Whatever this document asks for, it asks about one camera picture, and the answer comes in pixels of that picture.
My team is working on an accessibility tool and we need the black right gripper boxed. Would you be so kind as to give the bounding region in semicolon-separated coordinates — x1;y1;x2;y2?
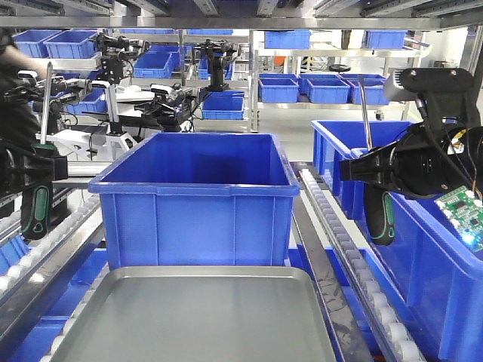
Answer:
339;121;482;198

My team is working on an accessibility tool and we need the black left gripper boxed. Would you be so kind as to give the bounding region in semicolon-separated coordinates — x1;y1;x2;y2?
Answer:
1;139;68;198

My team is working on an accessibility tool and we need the green-handled screwdriver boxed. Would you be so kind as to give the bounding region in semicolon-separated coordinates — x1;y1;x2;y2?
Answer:
21;61;54;240
358;77;394;245

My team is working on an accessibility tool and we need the grey metal tray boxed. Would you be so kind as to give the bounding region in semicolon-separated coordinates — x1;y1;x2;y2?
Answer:
45;266;335;361

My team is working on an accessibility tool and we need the green circuit board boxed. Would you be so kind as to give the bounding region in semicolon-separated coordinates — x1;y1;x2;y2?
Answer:
435;186;482;253

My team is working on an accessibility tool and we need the blue bin at right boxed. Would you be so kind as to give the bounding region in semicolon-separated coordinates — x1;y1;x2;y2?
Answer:
312;120;482;361

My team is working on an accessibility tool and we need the metal shelf rack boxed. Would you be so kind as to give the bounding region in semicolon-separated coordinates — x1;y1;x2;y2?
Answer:
0;0;483;133

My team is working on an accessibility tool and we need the large blue bin on rack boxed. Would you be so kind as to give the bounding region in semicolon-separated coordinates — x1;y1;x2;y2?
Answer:
88;133;300;268

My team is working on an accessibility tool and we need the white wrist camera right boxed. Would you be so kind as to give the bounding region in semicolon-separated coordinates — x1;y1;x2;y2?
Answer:
383;66;478;121

